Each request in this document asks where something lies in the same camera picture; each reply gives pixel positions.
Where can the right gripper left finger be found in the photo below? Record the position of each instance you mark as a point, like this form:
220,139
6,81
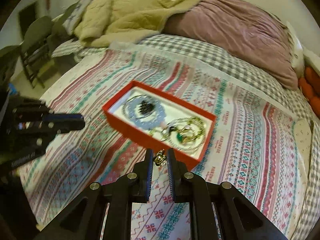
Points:
104,211

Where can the beige quilted comforter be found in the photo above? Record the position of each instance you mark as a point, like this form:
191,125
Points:
106,21

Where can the white plush toy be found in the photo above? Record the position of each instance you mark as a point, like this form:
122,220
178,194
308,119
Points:
296,51

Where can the mauve pillow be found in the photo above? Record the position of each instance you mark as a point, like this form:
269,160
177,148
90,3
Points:
243,30

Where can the black hair claw clip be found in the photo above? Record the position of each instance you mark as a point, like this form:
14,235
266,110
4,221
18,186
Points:
146,107

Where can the red orange plush toy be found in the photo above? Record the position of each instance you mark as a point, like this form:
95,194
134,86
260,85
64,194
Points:
309,86

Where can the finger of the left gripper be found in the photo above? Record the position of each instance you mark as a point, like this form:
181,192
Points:
60,127
62,117

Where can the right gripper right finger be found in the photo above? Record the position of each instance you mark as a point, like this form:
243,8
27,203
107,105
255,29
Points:
217,211

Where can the red jewelry box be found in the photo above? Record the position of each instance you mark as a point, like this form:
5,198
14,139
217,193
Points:
174,123

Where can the gold hoop charm earring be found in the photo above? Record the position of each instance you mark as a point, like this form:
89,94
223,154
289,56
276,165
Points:
160,158

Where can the patterned knit blanket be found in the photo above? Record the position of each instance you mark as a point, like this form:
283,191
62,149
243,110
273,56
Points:
225,129

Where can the dark folding chair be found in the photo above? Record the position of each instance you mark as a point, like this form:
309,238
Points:
35,48

